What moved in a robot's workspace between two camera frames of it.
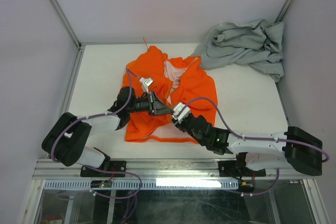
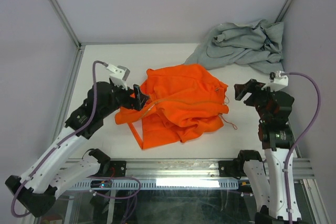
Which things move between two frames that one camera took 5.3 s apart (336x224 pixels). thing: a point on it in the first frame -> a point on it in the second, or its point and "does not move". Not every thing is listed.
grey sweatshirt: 258,43 does not move
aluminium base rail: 47,169 does not move
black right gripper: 180,125 -> 241,89
